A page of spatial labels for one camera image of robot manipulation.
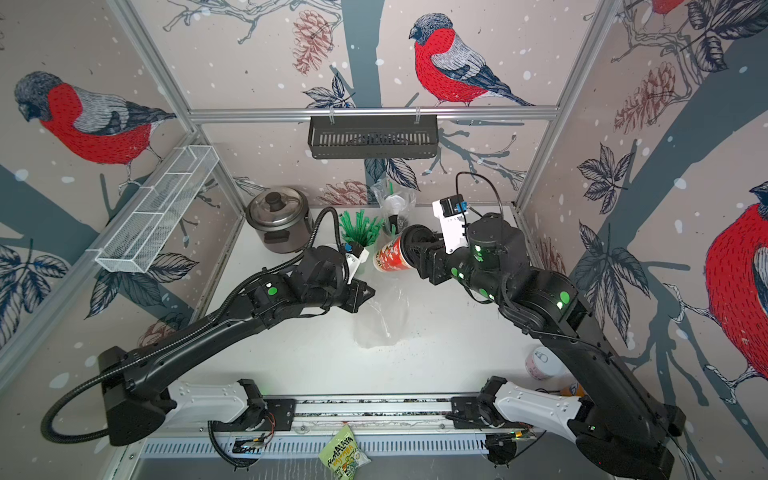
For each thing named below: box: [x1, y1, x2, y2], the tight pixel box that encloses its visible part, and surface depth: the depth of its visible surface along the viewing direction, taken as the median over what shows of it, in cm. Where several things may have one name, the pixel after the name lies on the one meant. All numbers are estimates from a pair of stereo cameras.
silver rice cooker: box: [245, 186, 314, 254], surface depth 98 cm
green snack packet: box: [318, 424, 372, 480], surface depth 69 cm
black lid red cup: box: [374, 224, 437, 272], surface depth 58 cm
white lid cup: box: [384, 194, 406, 215], surface depth 100 cm
